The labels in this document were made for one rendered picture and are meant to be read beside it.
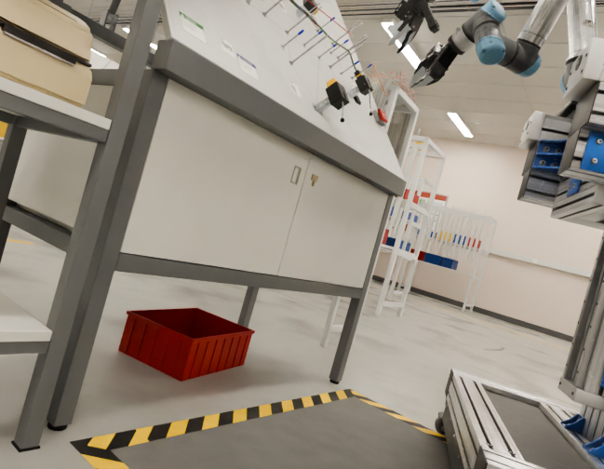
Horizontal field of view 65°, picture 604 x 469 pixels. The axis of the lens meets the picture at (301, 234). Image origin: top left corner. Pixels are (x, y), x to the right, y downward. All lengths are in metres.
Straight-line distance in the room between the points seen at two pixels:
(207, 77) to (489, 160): 9.39
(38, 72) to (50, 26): 0.09
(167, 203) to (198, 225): 0.11
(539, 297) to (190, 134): 8.95
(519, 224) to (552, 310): 1.66
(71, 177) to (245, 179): 0.42
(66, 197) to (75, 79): 0.36
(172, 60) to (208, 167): 0.28
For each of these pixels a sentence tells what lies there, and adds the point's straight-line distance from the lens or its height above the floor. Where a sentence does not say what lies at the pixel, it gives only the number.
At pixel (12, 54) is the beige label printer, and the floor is 0.71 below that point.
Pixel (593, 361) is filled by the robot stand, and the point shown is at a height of 0.44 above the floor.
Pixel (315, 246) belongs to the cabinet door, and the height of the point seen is 0.52.
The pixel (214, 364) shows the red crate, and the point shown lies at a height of 0.03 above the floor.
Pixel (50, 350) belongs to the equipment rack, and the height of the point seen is 0.20.
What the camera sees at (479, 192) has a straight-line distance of 10.19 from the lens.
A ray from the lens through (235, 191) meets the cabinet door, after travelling 1.28.
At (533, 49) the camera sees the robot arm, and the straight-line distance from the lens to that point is 1.66.
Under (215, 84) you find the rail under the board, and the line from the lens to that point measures 1.16.
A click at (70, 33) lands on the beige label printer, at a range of 1.05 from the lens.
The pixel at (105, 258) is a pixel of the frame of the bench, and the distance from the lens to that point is 1.10.
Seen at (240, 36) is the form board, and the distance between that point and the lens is 1.37.
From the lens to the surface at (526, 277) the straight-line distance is 9.80.
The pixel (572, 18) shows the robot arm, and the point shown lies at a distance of 2.01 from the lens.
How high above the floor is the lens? 0.55
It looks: level
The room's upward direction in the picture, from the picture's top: 16 degrees clockwise
